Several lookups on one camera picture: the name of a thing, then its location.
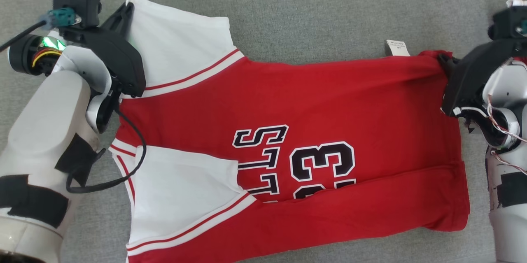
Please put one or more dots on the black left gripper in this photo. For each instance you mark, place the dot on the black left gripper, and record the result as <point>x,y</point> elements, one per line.
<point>119,61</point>

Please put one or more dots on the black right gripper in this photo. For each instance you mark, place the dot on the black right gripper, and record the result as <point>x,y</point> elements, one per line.
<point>469,82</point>

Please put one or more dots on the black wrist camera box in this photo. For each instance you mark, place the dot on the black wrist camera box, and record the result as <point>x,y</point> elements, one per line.
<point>78,1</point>
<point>508,22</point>

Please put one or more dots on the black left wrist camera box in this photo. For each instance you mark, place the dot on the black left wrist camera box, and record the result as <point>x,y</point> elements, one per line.
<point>78,1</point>

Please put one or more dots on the red jersey with white sleeves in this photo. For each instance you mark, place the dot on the red jersey with white sleeves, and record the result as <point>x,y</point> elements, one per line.
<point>329,102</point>

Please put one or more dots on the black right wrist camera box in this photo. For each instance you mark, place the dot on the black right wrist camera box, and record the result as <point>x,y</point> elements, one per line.
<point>508,22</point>

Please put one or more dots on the grey fabric sofa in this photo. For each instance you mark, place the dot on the grey fabric sofa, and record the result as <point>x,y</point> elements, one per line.
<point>288,8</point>

